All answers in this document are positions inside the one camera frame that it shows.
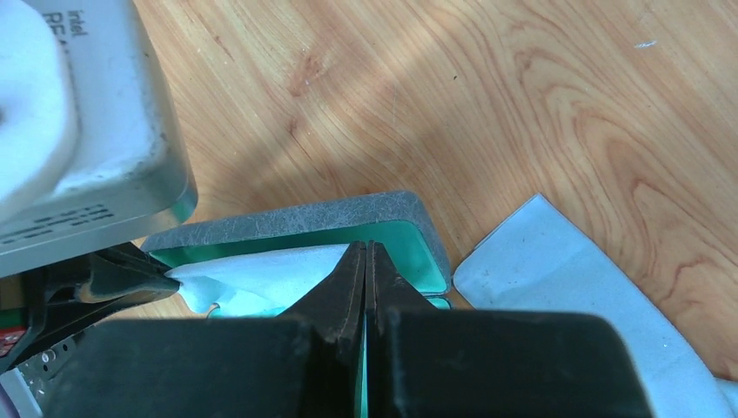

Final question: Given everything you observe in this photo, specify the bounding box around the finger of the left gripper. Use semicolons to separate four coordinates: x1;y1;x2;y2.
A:
1;243;179;369

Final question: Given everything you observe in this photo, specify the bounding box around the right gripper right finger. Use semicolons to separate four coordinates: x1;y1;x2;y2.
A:
365;242;653;417

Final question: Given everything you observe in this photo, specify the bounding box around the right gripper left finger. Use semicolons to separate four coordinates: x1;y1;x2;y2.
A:
44;242;366;417

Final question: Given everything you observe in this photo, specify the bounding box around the light blue cleaning cloth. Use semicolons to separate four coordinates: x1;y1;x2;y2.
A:
165;244;348;317

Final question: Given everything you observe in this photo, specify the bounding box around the grey glasses case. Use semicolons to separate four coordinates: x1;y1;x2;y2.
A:
142;191;452;308

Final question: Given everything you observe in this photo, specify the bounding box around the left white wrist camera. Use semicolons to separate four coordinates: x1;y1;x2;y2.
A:
1;1;198;276

